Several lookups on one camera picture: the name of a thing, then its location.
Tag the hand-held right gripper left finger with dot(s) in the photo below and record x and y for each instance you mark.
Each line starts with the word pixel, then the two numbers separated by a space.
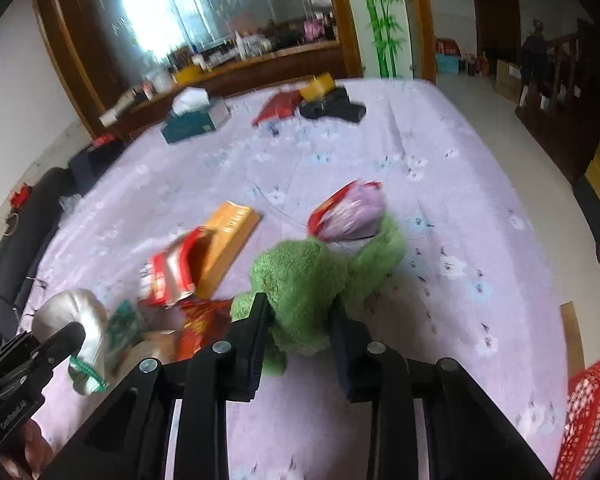
pixel 252 355

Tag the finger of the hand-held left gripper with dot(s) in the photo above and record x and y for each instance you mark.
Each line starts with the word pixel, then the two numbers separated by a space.
pixel 62 342

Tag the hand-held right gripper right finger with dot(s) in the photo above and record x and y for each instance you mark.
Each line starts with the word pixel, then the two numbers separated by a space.
pixel 347 360

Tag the silver foil bag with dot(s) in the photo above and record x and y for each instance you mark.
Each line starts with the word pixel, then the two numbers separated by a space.
pixel 75 320

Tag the green plush toy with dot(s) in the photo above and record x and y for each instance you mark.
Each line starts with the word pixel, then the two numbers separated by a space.
pixel 310 285

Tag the red mesh basket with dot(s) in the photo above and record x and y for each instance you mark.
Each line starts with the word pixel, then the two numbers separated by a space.
pixel 592 410

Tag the person's left hand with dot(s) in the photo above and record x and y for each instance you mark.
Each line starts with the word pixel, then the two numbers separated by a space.
pixel 32 447

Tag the red patterned packet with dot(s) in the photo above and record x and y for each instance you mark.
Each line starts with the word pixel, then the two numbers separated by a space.
pixel 202 327

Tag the green printed packet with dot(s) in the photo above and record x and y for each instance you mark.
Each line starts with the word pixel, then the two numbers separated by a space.
pixel 122 332

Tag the black sofa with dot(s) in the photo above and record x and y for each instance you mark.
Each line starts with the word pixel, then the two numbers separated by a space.
pixel 25 260

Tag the brown crumpled wrapper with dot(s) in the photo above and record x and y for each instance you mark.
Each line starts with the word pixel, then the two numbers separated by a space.
pixel 155 345

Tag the orange flat box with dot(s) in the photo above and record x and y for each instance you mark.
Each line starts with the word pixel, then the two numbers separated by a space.
pixel 227 245

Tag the red and white snack bag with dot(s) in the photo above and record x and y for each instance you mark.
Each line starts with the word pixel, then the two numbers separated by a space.
pixel 170 270

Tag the red and purple snack bag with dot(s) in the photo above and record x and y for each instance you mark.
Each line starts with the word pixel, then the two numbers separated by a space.
pixel 347 210

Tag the small red item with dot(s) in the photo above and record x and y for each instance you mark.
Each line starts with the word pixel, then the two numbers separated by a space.
pixel 21 196

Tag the dark cloth bag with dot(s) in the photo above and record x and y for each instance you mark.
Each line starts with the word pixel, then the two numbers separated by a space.
pixel 97 165

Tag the brown cardboard piece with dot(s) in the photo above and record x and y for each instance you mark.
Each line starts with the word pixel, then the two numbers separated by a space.
pixel 572 340

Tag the teal tissue box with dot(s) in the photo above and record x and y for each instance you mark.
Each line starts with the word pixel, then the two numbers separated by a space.
pixel 195 122

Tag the dark red flat packet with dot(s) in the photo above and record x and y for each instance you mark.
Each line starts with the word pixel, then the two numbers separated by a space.
pixel 277 107

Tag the black pouch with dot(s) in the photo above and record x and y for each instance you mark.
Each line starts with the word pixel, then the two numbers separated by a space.
pixel 335 108

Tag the yellow box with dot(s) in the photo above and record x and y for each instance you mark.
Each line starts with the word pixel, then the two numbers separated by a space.
pixel 317 87

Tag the yellow container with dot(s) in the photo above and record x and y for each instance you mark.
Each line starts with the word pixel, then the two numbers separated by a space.
pixel 187 76

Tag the blue storage box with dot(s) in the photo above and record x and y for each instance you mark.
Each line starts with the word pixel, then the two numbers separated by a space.
pixel 449 63

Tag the cardboard box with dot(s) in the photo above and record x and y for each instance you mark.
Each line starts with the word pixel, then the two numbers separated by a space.
pixel 507 80

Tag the wooden staircase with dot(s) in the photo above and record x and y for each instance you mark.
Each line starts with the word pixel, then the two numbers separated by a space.
pixel 565 110

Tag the wooden framed mirror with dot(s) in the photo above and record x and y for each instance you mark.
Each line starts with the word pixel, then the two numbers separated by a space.
pixel 205 5

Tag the dark wooden door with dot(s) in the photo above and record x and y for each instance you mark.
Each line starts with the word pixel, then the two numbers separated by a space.
pixel 495 15

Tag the green bamboo wall sticker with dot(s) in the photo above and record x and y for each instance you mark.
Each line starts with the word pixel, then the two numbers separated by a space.
pixel 382 25

